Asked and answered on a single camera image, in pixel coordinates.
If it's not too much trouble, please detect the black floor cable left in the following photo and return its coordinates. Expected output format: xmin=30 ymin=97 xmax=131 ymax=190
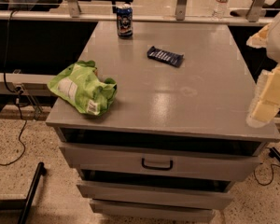
xmin=0 ymin=10 xmax=28 ymax=167

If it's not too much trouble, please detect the blue soda can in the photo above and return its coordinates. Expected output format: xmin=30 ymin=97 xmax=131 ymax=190
xmin=116 ymin=3 xmax=133 ymax=37

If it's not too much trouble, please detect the metal railing frame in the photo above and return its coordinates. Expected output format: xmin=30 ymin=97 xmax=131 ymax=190
xmin=0 ymin=0 xmax=280 ymax=26

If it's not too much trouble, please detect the green rice chip bag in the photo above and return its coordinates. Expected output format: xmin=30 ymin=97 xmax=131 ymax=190
xmin=47 ymin=61 xmax=117 ymax=116

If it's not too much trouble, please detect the black metal leg left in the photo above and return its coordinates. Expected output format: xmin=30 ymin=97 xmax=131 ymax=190
xmin=18 ymin=162 xmax=47 ymax=224

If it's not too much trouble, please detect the clear plastic water bottle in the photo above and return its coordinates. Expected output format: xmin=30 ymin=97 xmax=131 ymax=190
xmin=212 ymin=0 xmax=229 ymax=21

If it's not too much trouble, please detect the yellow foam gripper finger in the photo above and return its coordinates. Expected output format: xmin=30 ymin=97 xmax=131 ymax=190
xmin=246 ymin=63 xmax=280 ymax=128
xmin=246 ymin=24 xmax=270 ymax=49

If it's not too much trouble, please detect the black drawer handle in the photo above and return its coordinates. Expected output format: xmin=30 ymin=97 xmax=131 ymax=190
xmin=141 ymin=158 xmax=174 ymax=171

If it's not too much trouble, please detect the grey drawer cabinet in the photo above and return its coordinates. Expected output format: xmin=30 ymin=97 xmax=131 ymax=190
xmin=47 ymin=21 xmax=280 ymax=222

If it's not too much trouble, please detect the dark blue snack bar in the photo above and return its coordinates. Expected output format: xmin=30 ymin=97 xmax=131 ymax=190
xmin=147 ymin=46 xmax=184 ymax=67

